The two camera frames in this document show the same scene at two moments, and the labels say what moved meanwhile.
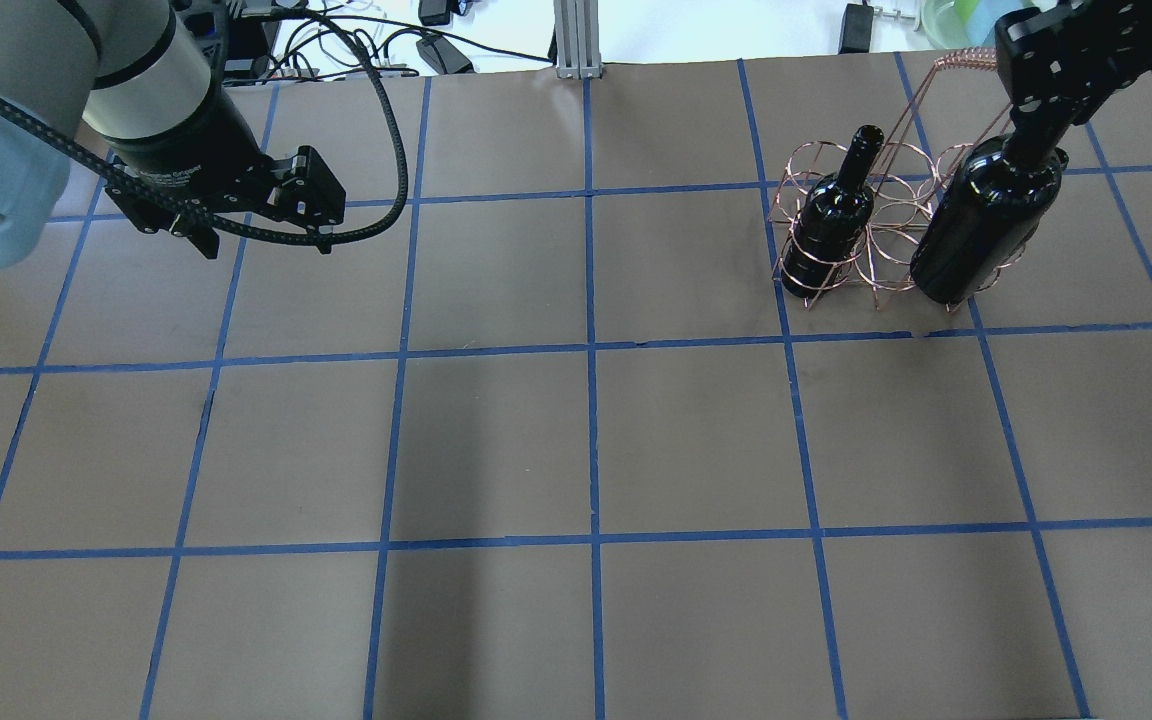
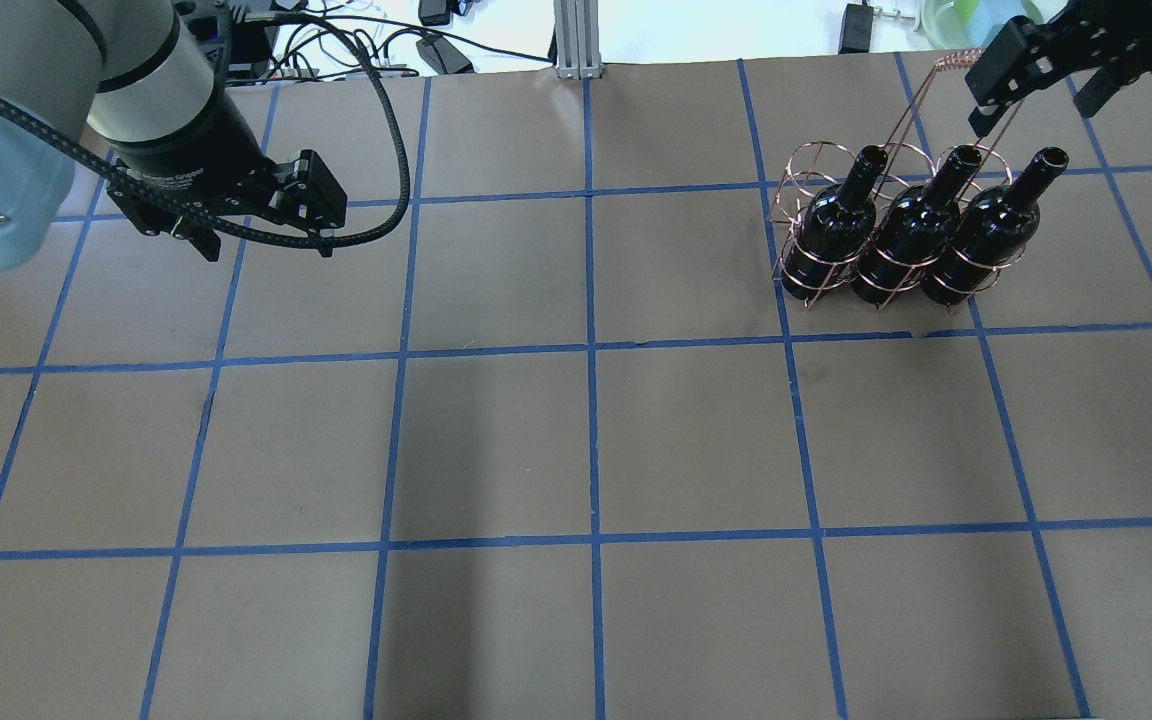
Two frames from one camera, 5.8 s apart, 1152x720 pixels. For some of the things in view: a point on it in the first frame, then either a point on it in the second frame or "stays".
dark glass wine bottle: [1003, 192] → [918, 231]
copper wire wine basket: [847, 222] stays
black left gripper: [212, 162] stays
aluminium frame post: [576, 30] stays
